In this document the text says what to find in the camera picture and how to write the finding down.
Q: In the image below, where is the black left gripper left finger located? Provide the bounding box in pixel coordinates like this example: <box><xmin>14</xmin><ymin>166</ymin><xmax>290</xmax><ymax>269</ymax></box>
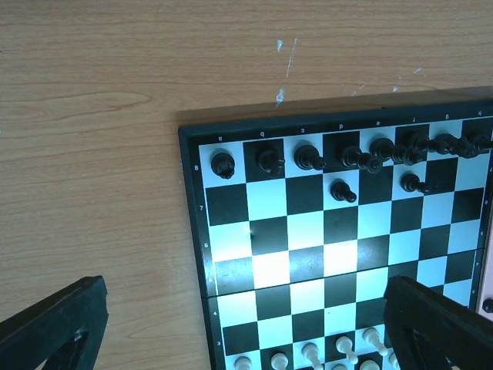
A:
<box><xmin>1</xmin><ymin>275</ymin><xmax>109</xmax><ymax>369</ymax></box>

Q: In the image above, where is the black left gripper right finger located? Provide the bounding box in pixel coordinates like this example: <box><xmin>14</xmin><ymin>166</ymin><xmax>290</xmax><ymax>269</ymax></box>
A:
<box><xmin>384</xmin><ymin>276</ymin><xmax>492</xmax><ymax>369</ymax></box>

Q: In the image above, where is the black queen chess piece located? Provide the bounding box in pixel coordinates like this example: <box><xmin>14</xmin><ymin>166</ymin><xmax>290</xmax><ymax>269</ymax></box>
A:
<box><xmin>340</xmin><ymin>146</ymin><xmax>383</xmax><ymax>173</ymax></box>

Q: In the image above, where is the black bishop chess piece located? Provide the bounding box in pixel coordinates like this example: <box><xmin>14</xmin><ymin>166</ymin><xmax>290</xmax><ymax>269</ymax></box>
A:
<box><xmin>405</xmin><ymin>131</ymin><xmax>451</xmax><ymax>154</ymax></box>
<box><xmin>294</xmin><ymin>145</ymin><xmax>326</xmax><ymax>170</ymax></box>

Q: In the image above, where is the black king chess piece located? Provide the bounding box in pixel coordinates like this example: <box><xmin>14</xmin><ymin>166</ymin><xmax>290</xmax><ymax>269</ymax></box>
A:
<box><xmin>370</xmin><ymin>138</ymin><xmax>422</xmax><ymax>166</ymax></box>

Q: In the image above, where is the black knight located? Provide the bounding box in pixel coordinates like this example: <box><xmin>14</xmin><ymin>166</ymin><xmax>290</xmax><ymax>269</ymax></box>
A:
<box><xmin>434</xmin><ymin>133</ymin><xmax>478</xmax><ymax>159</ymax></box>

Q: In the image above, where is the black rook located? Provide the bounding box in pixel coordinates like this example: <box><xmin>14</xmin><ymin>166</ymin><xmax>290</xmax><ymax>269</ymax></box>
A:
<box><xmin>211</xmin><ymin>153</ymin><xmax>235</xmax><ymax>180</ymax></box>
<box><xmin>466</xmin><ymin>133</ymin><xmax>492</xmax><ymax>154</ymax></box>

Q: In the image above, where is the black pawn on board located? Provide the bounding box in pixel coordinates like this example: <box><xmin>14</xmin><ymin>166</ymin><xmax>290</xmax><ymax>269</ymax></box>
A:
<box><xmin>400</xmin><ymin>173</ymin><xmax>431</xmax><ymax>194</ymax></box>
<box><xmin>330</xmin><ymin>180</ymin><xmax>357</xmax><ymax>204</ymax></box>

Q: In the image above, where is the black knight chess piece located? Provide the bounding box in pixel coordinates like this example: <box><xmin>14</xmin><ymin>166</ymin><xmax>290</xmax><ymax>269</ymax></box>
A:
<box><xmin>257</xmin><ymin>149</ymin><xmax>285</xmax><ymax>178</ymax></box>

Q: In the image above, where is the pink plastic tray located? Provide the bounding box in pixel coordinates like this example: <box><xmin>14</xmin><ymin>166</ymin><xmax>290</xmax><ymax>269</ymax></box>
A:
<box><xmin>475</xmin><ymin>216</ymin><xmax>492</xmax><ymax>321</ymax></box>

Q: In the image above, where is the white pawn row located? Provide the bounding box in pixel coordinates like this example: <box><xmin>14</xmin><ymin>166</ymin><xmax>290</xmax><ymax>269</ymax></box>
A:
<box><xmin>223</xmin><ymin>325</ymin><xmax>400</xmax><ymax>369</ymax></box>

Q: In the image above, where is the black white chessboard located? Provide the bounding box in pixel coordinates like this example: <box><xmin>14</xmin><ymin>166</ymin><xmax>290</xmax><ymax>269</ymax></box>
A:
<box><xmin>178</xmin><ymin>99</ymin><xmax>492</xmax><ymax>369</ymax></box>

